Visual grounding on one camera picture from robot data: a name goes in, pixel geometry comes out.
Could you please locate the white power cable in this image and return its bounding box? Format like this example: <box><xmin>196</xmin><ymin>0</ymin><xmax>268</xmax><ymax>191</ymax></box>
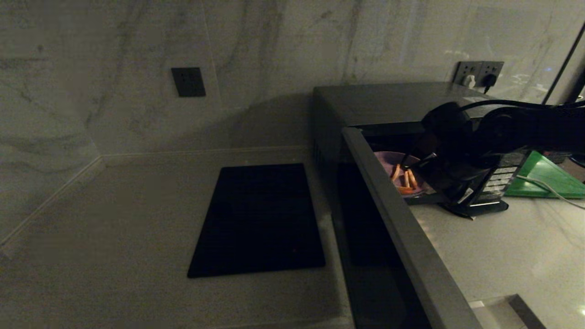
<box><xmin>528</xmin><ymin>175</ymin><xmax>585</xmax><ymax>211</ymax></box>

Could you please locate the black induction cooktop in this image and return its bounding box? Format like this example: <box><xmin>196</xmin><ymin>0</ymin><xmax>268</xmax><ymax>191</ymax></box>
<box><xmin>187</xmin><ymin>164</ymin><xmax>326</xmax><ymax>278</ymax></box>

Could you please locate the black metal frame post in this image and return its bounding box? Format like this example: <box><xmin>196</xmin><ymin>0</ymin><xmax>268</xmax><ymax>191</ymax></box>
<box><xmin>542</xmin><ymin>23</ymin><xmax>585</xmax><ymax>106</ymax></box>

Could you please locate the dark single wall socket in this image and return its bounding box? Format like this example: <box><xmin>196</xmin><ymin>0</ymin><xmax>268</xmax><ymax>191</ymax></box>
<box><xmin>171</xmin><ymin>67</ymin><xmax>207</xmax><ymax>98</ymax></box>

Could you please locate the purple plate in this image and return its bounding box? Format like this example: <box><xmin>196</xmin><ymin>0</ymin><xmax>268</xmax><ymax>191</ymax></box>
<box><xmin>374</xmin><ymin>151</ymin><xmax>431</xmax><ymax>198</ymax></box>

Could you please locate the grey double wall socket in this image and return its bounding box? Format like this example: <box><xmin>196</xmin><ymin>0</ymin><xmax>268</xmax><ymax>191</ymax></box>
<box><xmin>454</xmin><ymin>61</ymin><xmax>505</xmax><ymax>89</ymax></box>

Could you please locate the green cutting board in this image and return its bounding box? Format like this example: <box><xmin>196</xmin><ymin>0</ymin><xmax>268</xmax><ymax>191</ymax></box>
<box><xmin>505</xmin><ymin>150</ymin><xmax>585</xmax><ymax>200</ymax></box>

